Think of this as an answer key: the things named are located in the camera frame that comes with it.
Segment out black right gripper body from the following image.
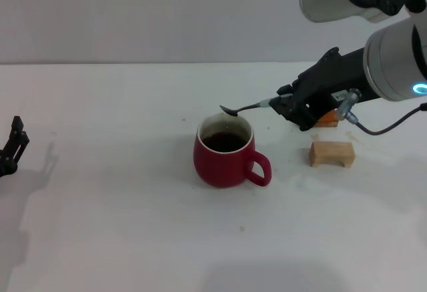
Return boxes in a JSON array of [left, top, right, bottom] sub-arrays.
[[292, 47, 381, 131]]

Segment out spoon with light blue handle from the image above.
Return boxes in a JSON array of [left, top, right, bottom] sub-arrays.
[[219, 97, 278, 118]]

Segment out red ceramic coffee cup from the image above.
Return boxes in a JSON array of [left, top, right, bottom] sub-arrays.
[[193, 111, 272, 189]]

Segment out orange wooden block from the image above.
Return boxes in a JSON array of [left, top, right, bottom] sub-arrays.
[[314, 109, 339, 129]]

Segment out light wooden arched block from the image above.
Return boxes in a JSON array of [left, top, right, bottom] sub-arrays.
[[309, 141, 356, 169]]

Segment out gripper cable with metal plug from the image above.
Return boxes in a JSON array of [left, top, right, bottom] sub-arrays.
[[335, 88, 427, 136]]

